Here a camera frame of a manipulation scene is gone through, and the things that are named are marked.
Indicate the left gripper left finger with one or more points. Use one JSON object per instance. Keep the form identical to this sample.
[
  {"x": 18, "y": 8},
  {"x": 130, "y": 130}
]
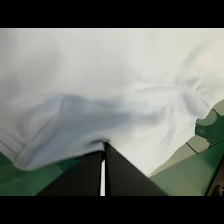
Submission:
[{"x": 80, "y": 180}]

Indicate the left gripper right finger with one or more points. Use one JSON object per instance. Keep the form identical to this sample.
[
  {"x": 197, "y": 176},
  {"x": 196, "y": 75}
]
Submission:
[{"x": 126, "y": 176}]

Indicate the white T-shirt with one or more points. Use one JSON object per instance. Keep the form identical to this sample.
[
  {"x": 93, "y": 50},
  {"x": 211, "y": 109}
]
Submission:
[{"x": 110, "y": 83}]

